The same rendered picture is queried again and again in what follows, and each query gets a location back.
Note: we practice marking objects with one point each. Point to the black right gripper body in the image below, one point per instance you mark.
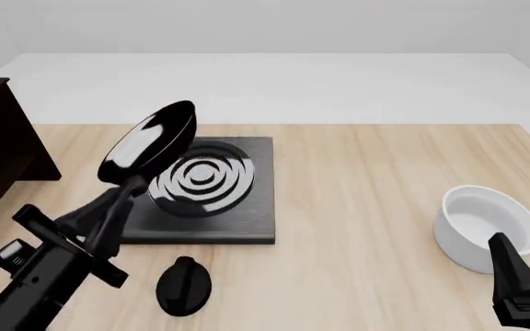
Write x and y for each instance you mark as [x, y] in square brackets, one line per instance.
[529, 312]

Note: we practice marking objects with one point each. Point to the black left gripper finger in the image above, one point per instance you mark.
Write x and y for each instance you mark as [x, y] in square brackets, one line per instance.
[88, 212]

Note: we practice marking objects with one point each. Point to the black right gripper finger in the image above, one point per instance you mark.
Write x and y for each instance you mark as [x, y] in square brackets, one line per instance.
[513, 269]

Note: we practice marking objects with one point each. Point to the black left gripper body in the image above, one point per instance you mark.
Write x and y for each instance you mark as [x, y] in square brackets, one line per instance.
[44, 225]

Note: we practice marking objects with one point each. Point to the black frying pan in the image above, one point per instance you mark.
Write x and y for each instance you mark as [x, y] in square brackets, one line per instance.
[147, 141]

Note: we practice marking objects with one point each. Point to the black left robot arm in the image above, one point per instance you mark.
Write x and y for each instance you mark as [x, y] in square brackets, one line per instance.
[26, 296]

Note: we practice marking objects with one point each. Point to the dark wooden cabinet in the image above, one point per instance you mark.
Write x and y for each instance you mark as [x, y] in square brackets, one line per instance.
[3, 145]

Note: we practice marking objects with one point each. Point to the white round bowl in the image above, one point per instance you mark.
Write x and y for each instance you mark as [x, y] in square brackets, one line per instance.
[472, 238]

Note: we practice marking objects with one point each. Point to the round black stove knob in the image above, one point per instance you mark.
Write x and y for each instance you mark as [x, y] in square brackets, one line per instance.
[183, 289]

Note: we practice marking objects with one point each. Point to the flat black stove plate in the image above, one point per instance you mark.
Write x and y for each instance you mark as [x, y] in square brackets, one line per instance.
[246, 213]

